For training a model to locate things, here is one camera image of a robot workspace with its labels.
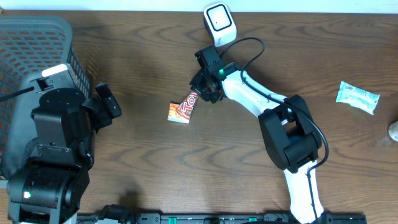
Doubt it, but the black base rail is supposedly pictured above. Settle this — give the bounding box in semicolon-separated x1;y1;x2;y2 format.
77;205;368;224

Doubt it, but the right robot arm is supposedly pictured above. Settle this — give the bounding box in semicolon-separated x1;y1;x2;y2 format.
190;45;324;223

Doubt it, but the white barcode scanner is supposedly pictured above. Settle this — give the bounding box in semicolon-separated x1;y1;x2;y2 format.
203;2;237;47

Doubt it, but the green lid jar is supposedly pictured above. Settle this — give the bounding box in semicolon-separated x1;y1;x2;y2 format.
388;121;398;142

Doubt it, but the teal snack packet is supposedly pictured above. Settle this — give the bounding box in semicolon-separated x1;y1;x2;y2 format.
336;81;380;115

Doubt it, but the grey plastic mesh basket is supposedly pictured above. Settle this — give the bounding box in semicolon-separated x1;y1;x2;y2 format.
1;16;91;179

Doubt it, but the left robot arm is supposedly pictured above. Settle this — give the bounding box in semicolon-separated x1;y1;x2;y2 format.
3;63;122;223

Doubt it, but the orange tissue packet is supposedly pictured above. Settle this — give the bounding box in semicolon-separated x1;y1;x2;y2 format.
167;103;190;124

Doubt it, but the red Top chocolate bar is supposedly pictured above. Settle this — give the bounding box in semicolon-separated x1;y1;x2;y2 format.
176;91;198;123

